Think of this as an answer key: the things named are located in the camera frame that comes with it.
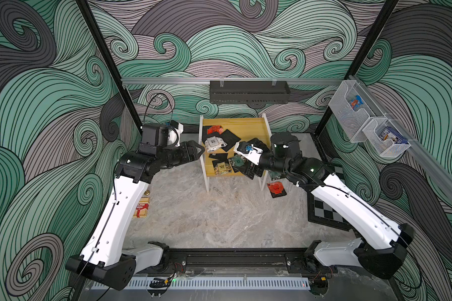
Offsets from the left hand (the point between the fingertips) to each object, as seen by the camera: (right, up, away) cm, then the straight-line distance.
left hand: (198, 148), depth 65 cm
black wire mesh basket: (+22, +30, +31) cm, 48 cm away
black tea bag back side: (+12, +4, +8) cm, 15 cm away
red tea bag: (+37, -21, +30) cm, 52 cm away
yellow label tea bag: (+9, -9, +19) cm, 23 cm away
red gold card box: (-30, -28, +22) cm, 47 cm away
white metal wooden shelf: (+7, +5, +9) cm, 12 cm away
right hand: (+16, -1, +2) cm, 16 cm away
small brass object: (-30, -22, +28) cm, 46 cm away
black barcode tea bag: (+8, -5, +23) cm, 25 cm away
